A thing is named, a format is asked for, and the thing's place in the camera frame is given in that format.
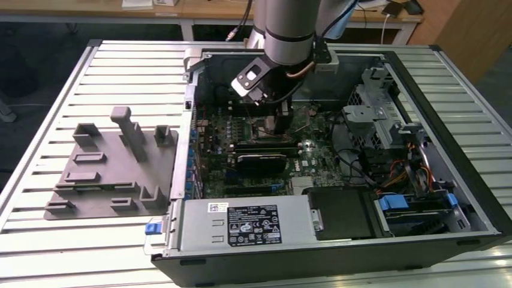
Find black plastic shroud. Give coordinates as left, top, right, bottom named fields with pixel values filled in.
left=307, top=186, right=390, bottom=241

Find metal disk bay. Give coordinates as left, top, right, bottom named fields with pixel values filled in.
left=371, top=191, right=474, bottom=236

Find black graphics card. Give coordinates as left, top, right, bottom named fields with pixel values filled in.
left=235, top=152, right=290, bottom=175

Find cable with copper sleeve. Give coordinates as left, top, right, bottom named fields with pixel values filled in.
left=286, top=62, right=314, bottom=80

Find white charger cable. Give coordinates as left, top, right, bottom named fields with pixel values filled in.
left=379, top=13, right=391, bottom=45

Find grey power supply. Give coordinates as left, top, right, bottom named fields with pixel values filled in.
left=175, top=196, right=319, bottom=252

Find blue disk carrier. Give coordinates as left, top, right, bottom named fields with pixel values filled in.
left=378, top=194, right=410, bottom=213

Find black PC case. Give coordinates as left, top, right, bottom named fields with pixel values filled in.
left=150, top=47, right=512, bottom=288

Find metal drive cage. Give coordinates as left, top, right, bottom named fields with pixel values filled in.
left=342, top=67, right=419, bottom=149

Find orange yellow power wires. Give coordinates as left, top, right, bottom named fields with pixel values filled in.
left=375, top=142, right=439, bottom=194

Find CPU socket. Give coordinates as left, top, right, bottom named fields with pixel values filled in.
left=250, top=117, right=294, bottom=143

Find green RAM stick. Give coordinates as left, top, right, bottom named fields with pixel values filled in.
left=71, top=184, right=118, bottom=191

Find silver chipset heatsink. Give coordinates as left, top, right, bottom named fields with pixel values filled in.
left=291, top=176, right=316, bottom=195

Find green motherboard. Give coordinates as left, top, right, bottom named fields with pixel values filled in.
left=191, top=100, right=350, bottom=200

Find grey parts rack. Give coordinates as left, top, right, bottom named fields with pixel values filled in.
left=43, top=106, right=180, bottom=221

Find black expansion slot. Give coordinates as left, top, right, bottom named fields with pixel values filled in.
left=223, top=186, right=274, bottom=196

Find black device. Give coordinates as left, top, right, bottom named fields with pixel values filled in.
left=403, top=0, right=426, bottom=14
left=382, top=1, right=406, bottom=16

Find wooden cabinet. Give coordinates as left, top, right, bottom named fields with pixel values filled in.
left=407, top=0, right=512, bottom=83

